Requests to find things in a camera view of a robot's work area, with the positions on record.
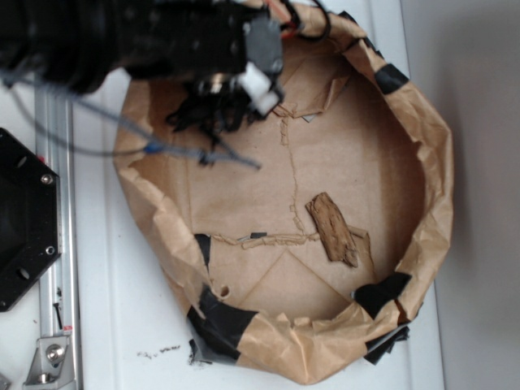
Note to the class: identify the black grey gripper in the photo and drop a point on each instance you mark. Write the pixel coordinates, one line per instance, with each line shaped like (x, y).
(197, 39)

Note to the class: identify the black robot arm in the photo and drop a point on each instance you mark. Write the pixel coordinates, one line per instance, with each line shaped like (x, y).
(70, 47)

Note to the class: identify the brown paper bag tray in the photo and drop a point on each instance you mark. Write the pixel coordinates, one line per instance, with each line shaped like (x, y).
(239, 249)

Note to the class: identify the brown wood piece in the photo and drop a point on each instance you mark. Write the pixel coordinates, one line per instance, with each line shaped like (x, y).
(333, 231)

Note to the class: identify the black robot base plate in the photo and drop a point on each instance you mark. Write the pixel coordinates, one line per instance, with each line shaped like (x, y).
(29, 219)

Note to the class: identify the aluminium extrusion rail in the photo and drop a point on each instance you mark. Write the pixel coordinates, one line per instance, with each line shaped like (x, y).
(58, 287)

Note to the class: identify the metal corner bracket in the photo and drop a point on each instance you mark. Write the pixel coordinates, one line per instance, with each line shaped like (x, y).
(52, 366)

